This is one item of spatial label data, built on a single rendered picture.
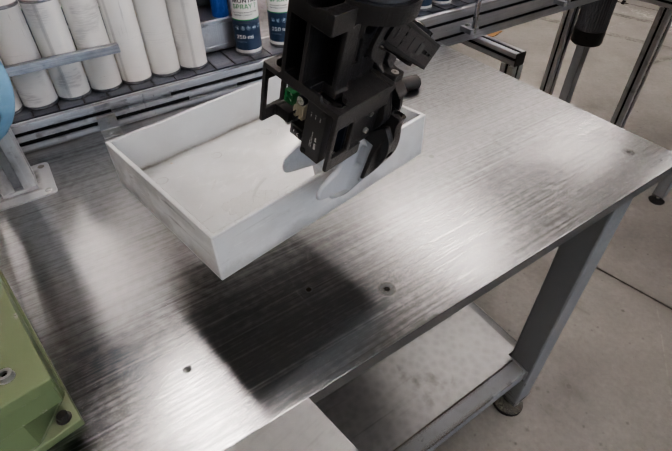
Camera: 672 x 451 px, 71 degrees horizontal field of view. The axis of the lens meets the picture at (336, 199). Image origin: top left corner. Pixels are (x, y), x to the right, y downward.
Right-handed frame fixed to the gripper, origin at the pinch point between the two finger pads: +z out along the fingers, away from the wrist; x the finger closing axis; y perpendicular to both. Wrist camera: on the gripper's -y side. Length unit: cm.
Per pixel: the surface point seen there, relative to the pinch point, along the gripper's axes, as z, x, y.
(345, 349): 13.3, 10.0, 5.7
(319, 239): 16.3, -2.5, -4.0
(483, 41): 25, -22, -88
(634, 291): 87, 54, -116
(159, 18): 12, -50, -13
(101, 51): 15, -50, -2
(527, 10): 21, -20, -105
